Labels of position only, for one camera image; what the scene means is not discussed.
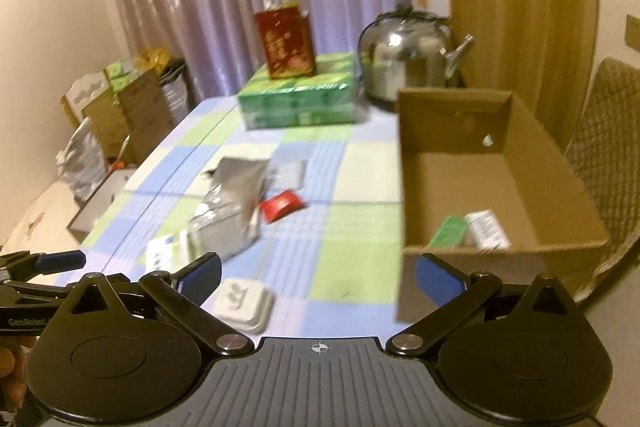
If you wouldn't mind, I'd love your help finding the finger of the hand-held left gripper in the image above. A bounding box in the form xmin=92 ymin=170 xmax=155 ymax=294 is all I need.
xmin=0 ymin=250 xmax=87 ymax=281

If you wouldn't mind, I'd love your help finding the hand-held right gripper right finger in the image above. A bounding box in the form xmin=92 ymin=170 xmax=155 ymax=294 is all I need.
xmin=386 ymin=254 xmax=588 ymax=356

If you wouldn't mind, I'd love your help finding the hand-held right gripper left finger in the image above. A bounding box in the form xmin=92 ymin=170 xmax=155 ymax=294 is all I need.
xmin=42 ymin=252 xmax=253 ymax=356

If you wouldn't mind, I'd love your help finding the white green printed packet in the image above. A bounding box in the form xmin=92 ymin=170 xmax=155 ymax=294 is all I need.
xmin=145 ymin=229 xmax=193 ymax=270

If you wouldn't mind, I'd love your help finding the white square plastic lid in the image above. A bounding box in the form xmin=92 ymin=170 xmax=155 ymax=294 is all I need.
xmin=212 ymin=278 xmax=277 ymax=335

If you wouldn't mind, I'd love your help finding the red packet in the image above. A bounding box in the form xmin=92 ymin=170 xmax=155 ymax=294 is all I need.
xmin=259 ymin=189 xmax=306 ymax=224

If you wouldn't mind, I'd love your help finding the cardboard box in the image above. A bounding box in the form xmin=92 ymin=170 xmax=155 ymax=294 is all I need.
xmin=395 ymin=88 xmax=610 ymax=323

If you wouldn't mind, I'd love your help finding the person's left hand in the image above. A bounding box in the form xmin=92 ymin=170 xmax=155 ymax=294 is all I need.
xmin=0 ymin=336 xmax=38 ymax=413

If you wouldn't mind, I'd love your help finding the small white box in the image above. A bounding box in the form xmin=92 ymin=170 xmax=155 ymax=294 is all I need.
xmin=464 ymin=209 xmax=512 ymax=252

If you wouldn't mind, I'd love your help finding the white plastic bag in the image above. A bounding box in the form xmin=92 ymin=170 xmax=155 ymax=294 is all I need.
xmin=55 ymin=119 xmax=108 ymax=202

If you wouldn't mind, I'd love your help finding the clear plastic box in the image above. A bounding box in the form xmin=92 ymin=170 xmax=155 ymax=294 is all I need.
xmin=270 ymin=159 xmax=308 ymax=188

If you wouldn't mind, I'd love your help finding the brown cardboard carton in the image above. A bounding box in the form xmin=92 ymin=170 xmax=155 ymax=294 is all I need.
xmin=82 ymin=97 xmax=135 ymax=164
xmin=117 ymin=69 xmax=173 ymax=158

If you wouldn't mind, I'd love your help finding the white scalloped board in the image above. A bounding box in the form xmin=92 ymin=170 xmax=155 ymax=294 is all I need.
xmin=60 ymin=74 xmax=111 ymax=128

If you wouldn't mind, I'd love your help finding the small green box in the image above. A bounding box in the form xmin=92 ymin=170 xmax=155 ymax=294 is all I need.
xmin=104 ymin=61 xmax=136 ymax=90

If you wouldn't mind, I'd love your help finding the green tissue multipack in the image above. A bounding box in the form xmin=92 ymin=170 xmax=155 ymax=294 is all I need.
xmin=236 ymin=52 xmax=362 ymax=130

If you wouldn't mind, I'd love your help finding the quilted beige chair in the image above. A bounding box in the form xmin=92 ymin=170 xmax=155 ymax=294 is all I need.
xmin=565 ymin=57 xmax=640 ymax=298

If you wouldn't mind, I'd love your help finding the yellow plastic bag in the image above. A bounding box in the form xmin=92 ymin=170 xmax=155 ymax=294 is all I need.
xmin=135 ymin=49 xmax=173 ymax=72

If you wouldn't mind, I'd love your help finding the stainless steel kettle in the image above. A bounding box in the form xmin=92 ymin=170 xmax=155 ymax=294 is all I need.
xmin=357 ymin=4 xmax=476 ymax=110

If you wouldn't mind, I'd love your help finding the red printed box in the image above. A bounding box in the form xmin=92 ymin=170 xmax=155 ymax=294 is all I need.
xmin=253 ymin=0 xmax=317 ymax=80

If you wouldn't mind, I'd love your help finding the wooden door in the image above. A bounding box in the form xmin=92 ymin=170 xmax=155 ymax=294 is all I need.
xmin=442 ymin=0 xmax=601 ymax=142

